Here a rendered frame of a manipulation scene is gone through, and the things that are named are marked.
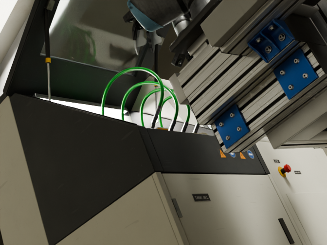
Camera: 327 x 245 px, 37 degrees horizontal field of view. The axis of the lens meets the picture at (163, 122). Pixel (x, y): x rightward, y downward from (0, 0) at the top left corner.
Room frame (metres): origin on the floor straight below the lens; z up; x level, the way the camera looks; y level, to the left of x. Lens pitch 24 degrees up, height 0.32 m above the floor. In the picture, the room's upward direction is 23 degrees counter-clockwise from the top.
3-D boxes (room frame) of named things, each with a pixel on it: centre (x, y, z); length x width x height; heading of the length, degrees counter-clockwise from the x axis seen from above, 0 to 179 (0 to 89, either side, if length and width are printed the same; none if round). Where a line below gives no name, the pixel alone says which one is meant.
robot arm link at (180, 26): (1.72, -0.23, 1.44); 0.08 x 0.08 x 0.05
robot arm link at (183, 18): (1.71, -0.23, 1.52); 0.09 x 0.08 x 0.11; 79
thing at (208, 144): (1.66, -0.10, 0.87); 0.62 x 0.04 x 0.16; 145
